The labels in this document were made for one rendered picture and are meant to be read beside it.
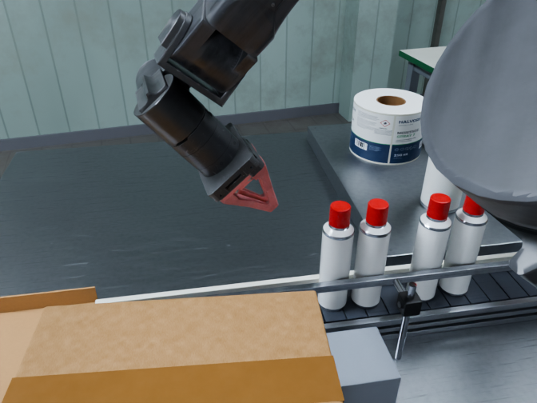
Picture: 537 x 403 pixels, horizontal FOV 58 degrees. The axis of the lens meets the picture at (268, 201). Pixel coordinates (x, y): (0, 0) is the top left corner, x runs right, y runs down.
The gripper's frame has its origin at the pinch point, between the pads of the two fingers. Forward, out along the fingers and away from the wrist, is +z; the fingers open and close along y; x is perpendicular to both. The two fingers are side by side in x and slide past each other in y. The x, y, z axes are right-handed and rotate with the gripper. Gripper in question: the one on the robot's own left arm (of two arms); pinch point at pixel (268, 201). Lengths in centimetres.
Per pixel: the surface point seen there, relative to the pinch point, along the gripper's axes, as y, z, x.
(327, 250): 8.1, 20.5, 0.7
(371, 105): 60, 41, -28
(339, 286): 4.9, 25.2, 3.2
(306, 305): -13.2, 4.5, 3.4
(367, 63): 273, 155, -82
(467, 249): 3.9, 37.5, -16.6
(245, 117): 295, 129, 12
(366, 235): 6.8, 22.3, -5.7
